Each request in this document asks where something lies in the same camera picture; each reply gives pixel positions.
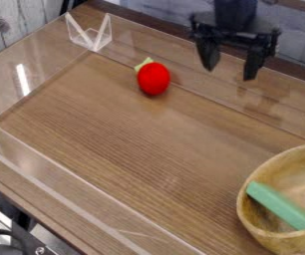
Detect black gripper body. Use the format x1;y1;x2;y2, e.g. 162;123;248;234
190;12;281;57

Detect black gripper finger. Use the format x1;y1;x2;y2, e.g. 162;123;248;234
243;47;266;81
196;38;220;72

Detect brown wooden bowl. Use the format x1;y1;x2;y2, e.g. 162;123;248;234
236;145;305;255

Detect green rectangular stick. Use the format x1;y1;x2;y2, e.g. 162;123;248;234
246;181;305;230

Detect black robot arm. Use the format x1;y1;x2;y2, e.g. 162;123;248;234
188;0;281;81

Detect clear acrylic tray walls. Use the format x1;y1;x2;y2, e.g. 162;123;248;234
0;8;305;255

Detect red plush strawberry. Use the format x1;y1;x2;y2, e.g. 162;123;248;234
135;57;170;96

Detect clear acrylic corner bracket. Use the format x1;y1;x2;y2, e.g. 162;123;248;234
65;13;113;52

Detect black metal bracket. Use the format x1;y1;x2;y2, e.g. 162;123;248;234
10;223;59;255

